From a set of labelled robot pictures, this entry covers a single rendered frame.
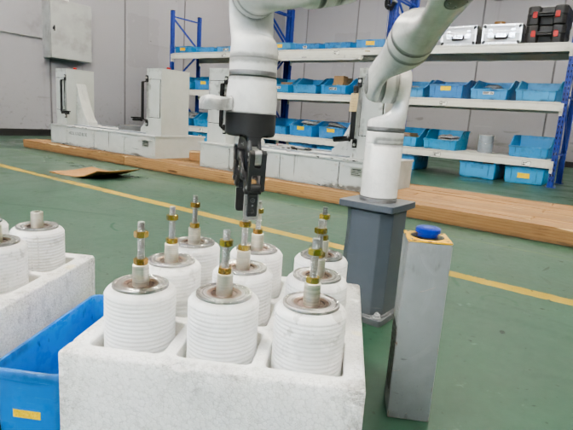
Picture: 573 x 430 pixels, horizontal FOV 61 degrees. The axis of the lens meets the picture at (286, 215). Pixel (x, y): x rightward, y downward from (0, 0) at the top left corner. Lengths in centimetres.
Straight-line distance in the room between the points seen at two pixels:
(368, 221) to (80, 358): 75
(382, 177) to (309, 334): 65
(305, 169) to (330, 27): 776
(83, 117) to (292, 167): 267
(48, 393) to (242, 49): 55
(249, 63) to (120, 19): 773
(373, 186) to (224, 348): 68
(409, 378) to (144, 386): 44
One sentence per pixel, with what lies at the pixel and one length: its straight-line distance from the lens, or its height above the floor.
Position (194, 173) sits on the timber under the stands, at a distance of 367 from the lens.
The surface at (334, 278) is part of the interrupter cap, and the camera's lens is 76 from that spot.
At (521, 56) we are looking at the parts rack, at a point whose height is 127.
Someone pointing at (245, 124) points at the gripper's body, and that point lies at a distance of 71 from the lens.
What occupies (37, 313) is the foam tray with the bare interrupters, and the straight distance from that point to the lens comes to 95.
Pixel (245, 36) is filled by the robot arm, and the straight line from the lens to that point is 72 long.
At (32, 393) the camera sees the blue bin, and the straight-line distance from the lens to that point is 81.
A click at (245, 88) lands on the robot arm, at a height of 53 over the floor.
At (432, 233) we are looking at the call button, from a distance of 82.
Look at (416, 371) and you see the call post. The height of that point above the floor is 9.
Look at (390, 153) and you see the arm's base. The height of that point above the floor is 42.
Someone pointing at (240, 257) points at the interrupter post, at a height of 27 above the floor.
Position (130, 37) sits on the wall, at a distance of 848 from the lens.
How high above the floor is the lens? 49
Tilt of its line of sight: 11 degrees down
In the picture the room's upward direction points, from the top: 4 degrees clockwise
